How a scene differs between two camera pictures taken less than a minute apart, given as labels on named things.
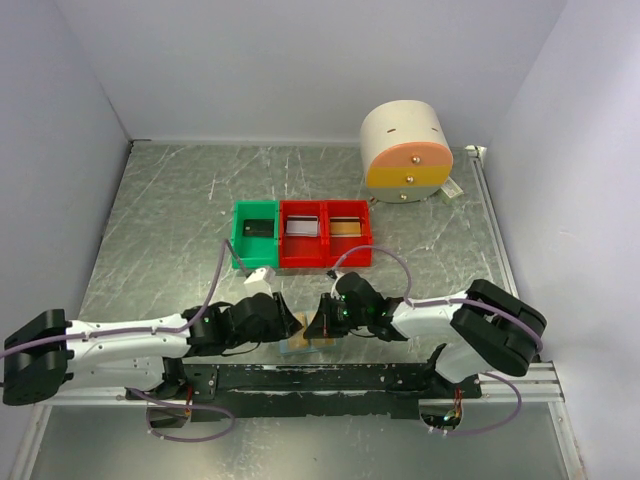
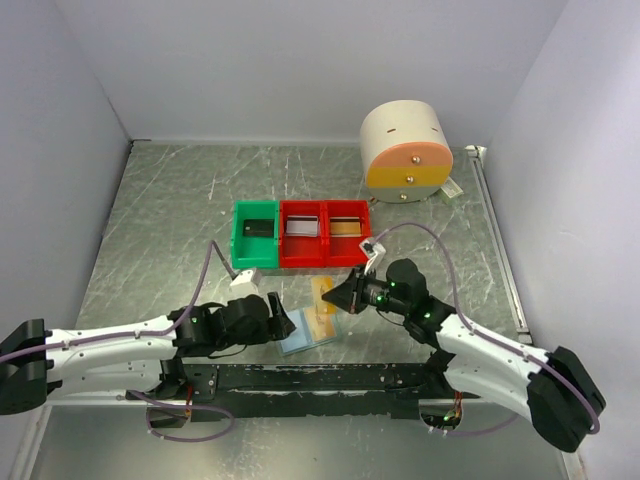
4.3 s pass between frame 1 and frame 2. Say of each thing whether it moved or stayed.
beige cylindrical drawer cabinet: stayed
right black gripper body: moved
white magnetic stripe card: stayed
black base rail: stayed
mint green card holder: stayed
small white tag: stayed
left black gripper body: stayed
